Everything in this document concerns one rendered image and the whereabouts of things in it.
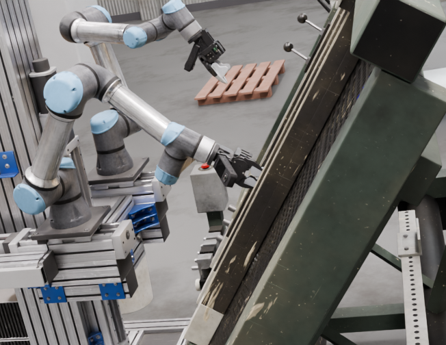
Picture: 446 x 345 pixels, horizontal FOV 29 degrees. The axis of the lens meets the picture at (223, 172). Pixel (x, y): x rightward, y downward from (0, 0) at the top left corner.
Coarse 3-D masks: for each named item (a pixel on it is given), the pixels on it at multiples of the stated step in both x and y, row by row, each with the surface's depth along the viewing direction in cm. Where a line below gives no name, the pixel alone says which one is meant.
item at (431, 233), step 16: (432, 192) 347; (400, 208) 352; (416, 208) 337; (432, 208) 336; (432, 224) 322; (432, 240) 309; (432, 256) 297; (432, 272) 286; (400, 304) 377; (336, 320) 376; (352, 320) 375; (368, 320) 373; (384, 320) 372; (400, 320) 371; (432, 320) 259; (320, 336) 337; (432, 336) 252
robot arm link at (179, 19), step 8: (176, 0) 311; (168, 8) 311; (176, 8) 311; (184, 8) 312; (168, 16) 313; (176, 16) 311; (184, 16) 311; (192, 16) 314; (168, 24) 315; (176, 24) 313; (184, 24) 312
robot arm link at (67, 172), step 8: (64, 160) 294; (72, 160) 297; (64, 168) 292; (72, 168) 295; (64, 176) 292; (72, 176) 295; (64, 184) 291; (72, 184) 295; (64, 192) 292; (72, 192) 296
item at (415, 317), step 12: (408, 216) 261; (408, 228) 253; (408, 264) 233; (420, 264) 232; (408, 276) 227; (420, 276) 225; (408, 288) 221; (420, 288) 220; (408, 300) 215; (420, 300) 214; (408, 312) 210; (420, 312) 209; (408, 324) 205; (420, 324) 204; (408, 336) 200; (420, 336) 199
